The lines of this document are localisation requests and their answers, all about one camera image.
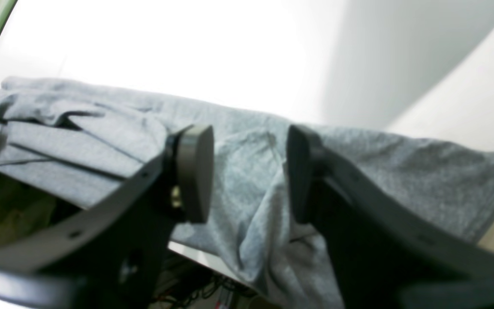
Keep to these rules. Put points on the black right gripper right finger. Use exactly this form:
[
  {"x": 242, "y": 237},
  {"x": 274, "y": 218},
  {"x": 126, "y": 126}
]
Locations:
[{"x": 383, "y": 255}]

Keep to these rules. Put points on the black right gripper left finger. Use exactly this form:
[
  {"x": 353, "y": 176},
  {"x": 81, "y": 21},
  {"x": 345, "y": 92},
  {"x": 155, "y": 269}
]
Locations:
[{"x": 110, "y": 256}]

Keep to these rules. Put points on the grey t-shirt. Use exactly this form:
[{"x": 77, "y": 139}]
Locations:
[{"x": 80, "y": 142}]

